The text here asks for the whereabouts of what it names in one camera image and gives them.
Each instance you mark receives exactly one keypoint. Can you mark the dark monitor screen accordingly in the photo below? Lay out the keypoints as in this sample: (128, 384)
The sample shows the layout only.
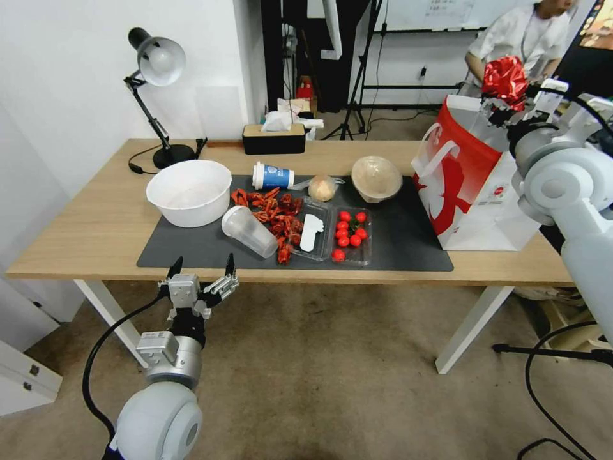
(594, 29)

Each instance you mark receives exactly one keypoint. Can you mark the clear disposable takeout box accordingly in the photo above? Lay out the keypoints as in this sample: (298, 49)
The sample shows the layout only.
(335, 235)

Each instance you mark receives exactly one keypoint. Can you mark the single red crayfish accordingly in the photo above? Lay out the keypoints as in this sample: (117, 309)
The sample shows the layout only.
(285, 255)

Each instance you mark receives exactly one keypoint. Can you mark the white blue paper cup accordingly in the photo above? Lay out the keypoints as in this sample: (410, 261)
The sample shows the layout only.
(273, 176)

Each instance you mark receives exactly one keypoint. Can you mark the black wood tissue box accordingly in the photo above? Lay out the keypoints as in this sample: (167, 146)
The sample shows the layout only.
(274, 136)

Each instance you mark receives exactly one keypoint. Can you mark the red white delivery bag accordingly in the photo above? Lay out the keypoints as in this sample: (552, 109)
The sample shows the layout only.
(460, 191)

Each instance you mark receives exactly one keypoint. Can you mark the white plastic bowl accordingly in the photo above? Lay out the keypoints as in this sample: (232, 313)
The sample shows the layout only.
(189, 191)

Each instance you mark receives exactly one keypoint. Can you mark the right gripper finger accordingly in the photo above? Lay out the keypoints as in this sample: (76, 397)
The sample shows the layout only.
(495, 112)
(534, 103)

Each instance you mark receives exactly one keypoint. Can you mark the red shiny foil bow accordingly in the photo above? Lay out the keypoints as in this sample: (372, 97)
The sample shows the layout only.
(505, 80)

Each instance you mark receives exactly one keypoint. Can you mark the red crayfish pile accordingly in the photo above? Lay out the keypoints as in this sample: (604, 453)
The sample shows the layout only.
(278, 213)

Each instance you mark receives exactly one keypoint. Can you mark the person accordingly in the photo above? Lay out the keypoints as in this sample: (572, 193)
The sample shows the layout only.
(522, 38)

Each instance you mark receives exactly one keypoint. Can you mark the cardboard box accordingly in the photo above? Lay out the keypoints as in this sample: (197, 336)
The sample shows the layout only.
(296, 105)

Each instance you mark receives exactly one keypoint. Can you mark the bread bun in bag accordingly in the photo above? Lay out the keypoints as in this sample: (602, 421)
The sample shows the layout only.
(322, 188)

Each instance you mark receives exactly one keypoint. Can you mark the black desk lamp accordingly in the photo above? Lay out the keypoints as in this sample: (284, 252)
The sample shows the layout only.
(155, 62)

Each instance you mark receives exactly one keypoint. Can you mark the black floor stand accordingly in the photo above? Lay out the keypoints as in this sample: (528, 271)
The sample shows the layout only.
(550, 352)

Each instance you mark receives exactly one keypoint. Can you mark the dark grey table mat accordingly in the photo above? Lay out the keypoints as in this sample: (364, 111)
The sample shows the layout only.
(412, 230)

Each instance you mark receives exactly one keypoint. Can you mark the brown wooden strip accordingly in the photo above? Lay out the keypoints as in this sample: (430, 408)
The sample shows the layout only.
(225, 144)

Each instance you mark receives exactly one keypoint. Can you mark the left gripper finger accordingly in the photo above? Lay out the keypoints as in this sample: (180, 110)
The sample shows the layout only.
(224, 283)
(173, 273)

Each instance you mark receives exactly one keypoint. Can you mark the whiteboard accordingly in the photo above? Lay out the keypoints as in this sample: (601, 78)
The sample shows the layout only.
(431, 14)

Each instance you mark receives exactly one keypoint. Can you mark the wooden table with white legs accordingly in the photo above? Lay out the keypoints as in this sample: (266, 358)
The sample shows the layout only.
(96, 215)

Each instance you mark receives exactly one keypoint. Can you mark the clear plastic cup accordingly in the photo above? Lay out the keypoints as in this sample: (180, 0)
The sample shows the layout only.
(249, 232)

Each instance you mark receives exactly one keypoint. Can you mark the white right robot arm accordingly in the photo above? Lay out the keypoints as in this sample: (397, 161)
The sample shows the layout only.
(570, 191)

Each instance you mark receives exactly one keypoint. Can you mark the black tripod stand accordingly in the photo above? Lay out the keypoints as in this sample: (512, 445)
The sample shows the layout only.
(360, 72)

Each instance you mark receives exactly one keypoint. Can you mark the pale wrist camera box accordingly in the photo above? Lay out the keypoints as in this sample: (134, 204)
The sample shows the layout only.
(551, 93)
(184, 290)

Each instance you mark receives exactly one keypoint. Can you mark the kraft bowl with clear lid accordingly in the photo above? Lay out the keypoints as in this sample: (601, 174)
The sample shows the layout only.
(376, 178)

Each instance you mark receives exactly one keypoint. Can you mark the white cabinet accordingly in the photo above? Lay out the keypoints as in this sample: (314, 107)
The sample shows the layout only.
(24, 378)

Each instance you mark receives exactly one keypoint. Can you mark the red box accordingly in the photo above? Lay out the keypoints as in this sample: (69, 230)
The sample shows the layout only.
(305, 89)

